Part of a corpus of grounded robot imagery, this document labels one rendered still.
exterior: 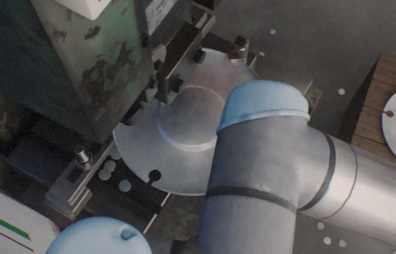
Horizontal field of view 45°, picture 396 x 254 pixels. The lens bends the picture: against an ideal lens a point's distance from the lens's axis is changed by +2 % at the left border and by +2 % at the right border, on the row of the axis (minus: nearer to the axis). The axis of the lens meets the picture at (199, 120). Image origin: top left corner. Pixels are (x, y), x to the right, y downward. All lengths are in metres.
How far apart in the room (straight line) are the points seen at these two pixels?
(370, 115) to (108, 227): 1.15
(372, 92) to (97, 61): 1.10
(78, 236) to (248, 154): 0.14
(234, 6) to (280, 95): 1.60
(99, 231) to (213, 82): 0.58
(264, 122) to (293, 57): 1.50
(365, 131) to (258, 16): 0.78
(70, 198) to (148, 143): 0.16
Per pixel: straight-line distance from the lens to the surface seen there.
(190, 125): 0.84
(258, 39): 1.90
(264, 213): 0.36
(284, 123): 0.39
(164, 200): 0.88
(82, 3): 0.31
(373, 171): 0.44
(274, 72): 1.07
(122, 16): 0.44
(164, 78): 0.67
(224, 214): 0.36
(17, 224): 1.21
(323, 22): 2.00
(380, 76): 1.49
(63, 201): 0.88
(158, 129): 0.84
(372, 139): 1.38
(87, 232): 0.34
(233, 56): 0.91
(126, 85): 0.51
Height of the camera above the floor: 1.55
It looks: 65 degrees down
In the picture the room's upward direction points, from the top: straight up
